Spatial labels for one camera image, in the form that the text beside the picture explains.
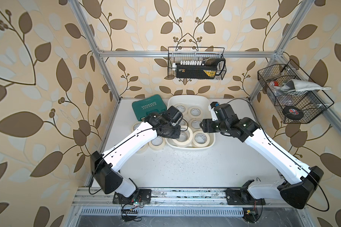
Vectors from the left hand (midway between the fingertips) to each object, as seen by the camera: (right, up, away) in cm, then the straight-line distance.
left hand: (177, 134), depth 74 cm
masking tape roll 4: (+4, +15, +38) cm, 41 cm away
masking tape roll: (-22, -12, +15) cm, 29 cm away
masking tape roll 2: (-13, -10, +20) cm, 26 cm away
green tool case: (-26, +15, +34) cm, 45 cm away
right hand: (+15, +5, +1) cm, 16 cm away
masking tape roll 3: (+16, -7, +22) cm, 28 cm away
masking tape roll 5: (+14, +12, +38) cm, 42 cm away
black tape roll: (+60, +11, -2) cm, 61 cm away
